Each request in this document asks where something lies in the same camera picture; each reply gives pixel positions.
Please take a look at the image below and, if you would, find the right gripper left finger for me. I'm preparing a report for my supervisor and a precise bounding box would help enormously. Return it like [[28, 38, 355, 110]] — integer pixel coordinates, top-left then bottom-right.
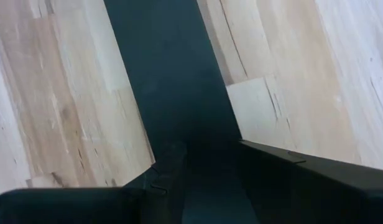
[[0, 141, 188, 224]]

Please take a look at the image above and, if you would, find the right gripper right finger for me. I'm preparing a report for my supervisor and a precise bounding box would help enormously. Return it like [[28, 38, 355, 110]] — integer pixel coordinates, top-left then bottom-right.
[[237, 139, 383, 224]]

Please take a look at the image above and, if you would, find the black duct cover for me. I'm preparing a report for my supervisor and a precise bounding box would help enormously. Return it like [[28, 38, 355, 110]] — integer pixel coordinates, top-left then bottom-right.
[[103, 0, 259, 224]]

